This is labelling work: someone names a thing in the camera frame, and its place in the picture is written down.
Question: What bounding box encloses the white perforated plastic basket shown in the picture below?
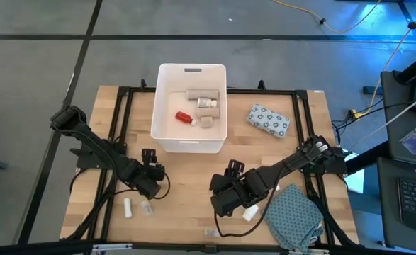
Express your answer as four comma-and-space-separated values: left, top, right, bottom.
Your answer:
150, 63, 228, 154

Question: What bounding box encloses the white cable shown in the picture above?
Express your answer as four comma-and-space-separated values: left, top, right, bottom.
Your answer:
349, 90, 416, 150

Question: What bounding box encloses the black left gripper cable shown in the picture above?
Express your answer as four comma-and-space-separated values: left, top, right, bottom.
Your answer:
153, 171, 172, 200

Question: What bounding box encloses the white pill bottle yellow label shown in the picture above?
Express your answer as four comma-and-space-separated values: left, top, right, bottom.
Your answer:
242, 204, 259, 222

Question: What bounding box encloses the yellow floor cable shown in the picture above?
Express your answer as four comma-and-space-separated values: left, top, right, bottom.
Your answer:
271, 0, 383, 35

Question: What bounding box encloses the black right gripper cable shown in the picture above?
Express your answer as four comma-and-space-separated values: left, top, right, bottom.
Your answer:
213, 166, 283, 239

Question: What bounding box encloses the black metal table frame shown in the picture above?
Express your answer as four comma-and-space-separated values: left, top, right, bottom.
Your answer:
60, 79, 359, 255

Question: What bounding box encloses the clear plastic bottle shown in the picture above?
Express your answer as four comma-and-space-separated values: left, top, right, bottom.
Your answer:
203, 228, 223, 239

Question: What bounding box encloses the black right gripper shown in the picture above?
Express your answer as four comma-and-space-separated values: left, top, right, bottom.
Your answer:
209, 159, 276, 217

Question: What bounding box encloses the long beige bandage roll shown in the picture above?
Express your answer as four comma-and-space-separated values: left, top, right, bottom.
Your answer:
186, 89, 220, 101

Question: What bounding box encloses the medium beige bandage roll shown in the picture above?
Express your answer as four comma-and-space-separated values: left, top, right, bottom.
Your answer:
196, 107, 221, 119

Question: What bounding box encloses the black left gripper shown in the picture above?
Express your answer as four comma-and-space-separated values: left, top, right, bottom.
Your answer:
131, 149, 166, 200

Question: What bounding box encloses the teal patterned cloth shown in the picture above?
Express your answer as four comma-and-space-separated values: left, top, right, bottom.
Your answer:
263, 183, 325, 254

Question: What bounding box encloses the black laptop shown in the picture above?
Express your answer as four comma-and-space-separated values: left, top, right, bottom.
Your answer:
376, 157, 416, 254

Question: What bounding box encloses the amber bottle with white cap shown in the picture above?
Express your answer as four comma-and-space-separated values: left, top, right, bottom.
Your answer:
174, 110, 197, 126

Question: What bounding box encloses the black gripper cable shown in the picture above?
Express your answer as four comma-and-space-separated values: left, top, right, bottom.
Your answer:
213, 166, 283, 239
153, 171, 172, 200

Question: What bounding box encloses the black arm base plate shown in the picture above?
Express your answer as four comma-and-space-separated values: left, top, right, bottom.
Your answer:
299, 147, 349, 175
70, 147, 125, 170

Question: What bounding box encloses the tan hanging cable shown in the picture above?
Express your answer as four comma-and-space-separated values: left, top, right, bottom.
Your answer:
351, 5, 416, 117

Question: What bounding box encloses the small clear plastic vial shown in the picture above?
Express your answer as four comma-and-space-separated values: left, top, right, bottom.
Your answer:
140, 200, 154, 217

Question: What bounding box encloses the grey case with screen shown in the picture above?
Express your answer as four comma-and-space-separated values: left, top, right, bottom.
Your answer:
380, 69, 416, 167

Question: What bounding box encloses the blue white patterned pack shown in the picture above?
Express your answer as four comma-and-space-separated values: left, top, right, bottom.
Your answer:
247, 103, 291, 139

